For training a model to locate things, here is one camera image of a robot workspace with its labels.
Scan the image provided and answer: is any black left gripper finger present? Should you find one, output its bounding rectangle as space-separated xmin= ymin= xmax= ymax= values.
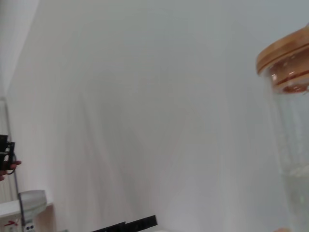
xmin=91 ymin=215 xmax=157 ymax=232

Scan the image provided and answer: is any bare person hand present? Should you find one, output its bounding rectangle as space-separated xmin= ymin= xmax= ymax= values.
xmin=0 ymin=160 xmax=22 ymax=182

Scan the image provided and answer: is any grey round container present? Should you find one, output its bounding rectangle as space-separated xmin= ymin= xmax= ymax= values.
xmin=18 ymin=190 xmax=47 ymax=218

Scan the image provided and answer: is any white shelf board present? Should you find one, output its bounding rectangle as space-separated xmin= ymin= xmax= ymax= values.
xmin=0 ymin=202 xmax=54 ymax=232

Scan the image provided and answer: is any black handheld device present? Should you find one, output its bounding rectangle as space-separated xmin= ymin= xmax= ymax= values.
xmin=0 ymin=134 xmax=16 ymax=175

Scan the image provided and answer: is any glass water dispenser jar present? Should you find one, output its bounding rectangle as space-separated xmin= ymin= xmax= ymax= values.
xmin=262 ymin=43 xmax=309 ymax=232

